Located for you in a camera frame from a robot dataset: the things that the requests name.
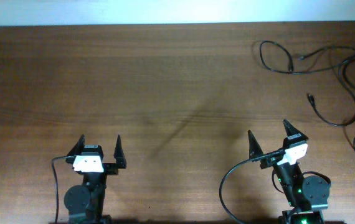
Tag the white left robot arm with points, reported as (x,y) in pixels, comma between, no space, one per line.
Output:
(85,201)

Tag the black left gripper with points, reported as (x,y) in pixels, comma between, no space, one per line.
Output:
(111,169)

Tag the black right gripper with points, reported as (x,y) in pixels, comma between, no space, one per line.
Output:
(269,157)

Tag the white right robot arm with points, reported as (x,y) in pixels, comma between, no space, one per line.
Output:
(306,192)

